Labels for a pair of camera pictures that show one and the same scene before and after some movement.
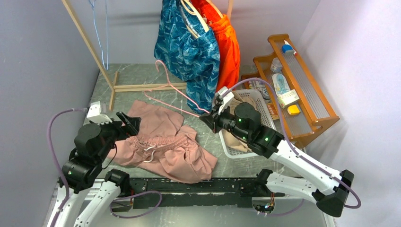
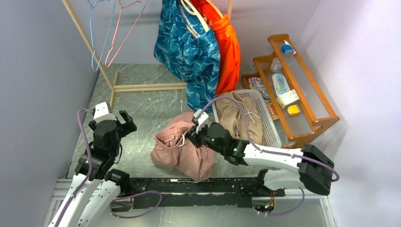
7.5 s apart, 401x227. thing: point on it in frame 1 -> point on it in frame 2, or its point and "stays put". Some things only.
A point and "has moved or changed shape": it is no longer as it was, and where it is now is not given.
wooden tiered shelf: x=304 y=106 stays put
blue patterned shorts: x=195 y=60 stays put
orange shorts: x=229 y=50 stays put
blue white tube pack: x=280 y=83 stays put
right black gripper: x=213 y=120 -> x=194 y=136
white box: x=287 y=98 stays put
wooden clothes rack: x=113 y=83 stays put
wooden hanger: x=197 y=13 stays put
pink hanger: x=169 y=84 -> x=122 y=7
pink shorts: x=161 y=147 has moved or changed shape
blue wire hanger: x=93 y=10 has moved or changed shape
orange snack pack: x=273 y=112 stays put
